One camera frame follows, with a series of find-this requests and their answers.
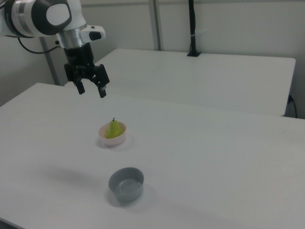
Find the grey metal partition post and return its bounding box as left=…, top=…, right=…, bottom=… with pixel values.
left=39, top=38, right=61, bottom=86
left=149, top=0, right=165, bottom=51

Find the black power cable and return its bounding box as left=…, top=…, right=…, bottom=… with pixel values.
left=287, top=94, right=298, bottom=118

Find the green pear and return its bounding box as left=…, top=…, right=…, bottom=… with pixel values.
left=104, top=116, right=124, bottom=139

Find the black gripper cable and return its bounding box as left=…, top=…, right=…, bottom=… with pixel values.
left=18, top=35, right=60, bottom=54

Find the grey plastic bowl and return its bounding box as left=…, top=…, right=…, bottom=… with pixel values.
left=108, top=167, right=145, bottom=201

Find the black camera stand pole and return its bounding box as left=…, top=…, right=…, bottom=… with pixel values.
left=186, top=0, right=202, bottom=57

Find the pink plastic bowl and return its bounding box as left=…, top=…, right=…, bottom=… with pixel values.
left=98, top=121, right=127, bottom=147

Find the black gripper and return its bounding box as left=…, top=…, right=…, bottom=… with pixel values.
left=63, top=43, right=110, bottom=98

